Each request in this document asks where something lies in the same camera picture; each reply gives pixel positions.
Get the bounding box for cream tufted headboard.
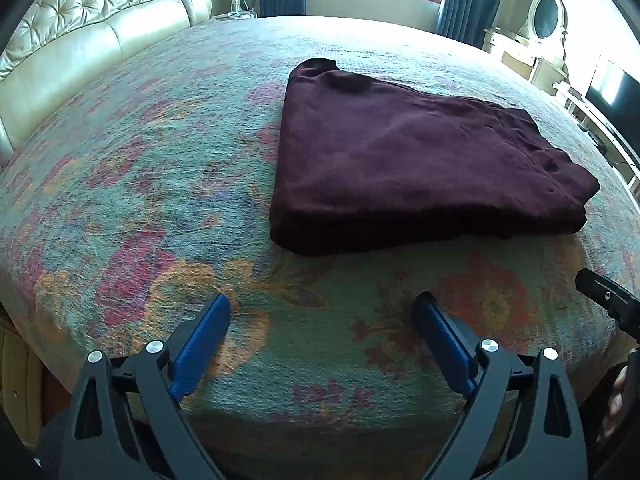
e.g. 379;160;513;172
0;0;213;166

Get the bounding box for person's right hand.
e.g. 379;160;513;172
602;364;630;441

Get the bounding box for white television cabinet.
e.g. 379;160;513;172
552;82;640;191

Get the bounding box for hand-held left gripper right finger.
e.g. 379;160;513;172
414;291;588;480

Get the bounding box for black television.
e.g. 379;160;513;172
585;57;640;138

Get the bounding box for maroon pants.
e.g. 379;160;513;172
269;58;601;257

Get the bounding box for floral bed blanket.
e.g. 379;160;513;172
0;15;640;480

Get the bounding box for cream vanity dresser with mirror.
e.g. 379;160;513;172
482;0;571;96

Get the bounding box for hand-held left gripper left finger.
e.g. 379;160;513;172
65;294;232;480

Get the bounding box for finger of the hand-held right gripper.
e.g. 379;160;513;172
575;267;640;343

